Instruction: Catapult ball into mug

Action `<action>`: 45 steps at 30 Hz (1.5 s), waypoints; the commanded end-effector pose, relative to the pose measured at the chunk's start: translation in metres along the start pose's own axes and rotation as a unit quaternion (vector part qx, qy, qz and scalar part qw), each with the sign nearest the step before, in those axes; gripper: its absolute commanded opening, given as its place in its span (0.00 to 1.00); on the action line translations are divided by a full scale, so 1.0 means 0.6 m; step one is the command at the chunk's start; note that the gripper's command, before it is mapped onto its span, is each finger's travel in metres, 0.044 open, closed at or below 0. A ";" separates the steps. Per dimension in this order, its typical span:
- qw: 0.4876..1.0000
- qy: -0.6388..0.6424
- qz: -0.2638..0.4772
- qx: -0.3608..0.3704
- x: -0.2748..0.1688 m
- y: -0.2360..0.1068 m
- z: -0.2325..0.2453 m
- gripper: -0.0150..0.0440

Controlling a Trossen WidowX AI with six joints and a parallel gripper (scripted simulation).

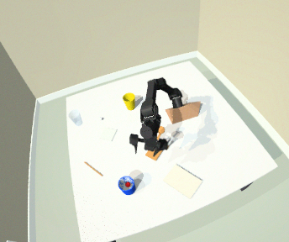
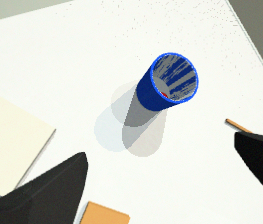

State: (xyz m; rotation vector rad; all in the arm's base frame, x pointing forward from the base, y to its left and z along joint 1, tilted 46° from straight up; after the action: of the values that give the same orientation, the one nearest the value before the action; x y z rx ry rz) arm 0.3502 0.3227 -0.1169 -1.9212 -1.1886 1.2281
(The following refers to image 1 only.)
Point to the blue mug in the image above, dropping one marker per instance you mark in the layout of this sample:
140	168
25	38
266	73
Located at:
127	190

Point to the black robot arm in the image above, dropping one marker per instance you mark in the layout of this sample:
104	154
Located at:
149	108

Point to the clear plastic cup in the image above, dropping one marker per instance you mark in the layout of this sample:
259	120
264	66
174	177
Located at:
75	116

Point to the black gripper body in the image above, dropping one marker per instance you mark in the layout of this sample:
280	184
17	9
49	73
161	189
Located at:
134	139

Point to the yellow cup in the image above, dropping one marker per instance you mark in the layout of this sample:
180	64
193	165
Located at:
129	100

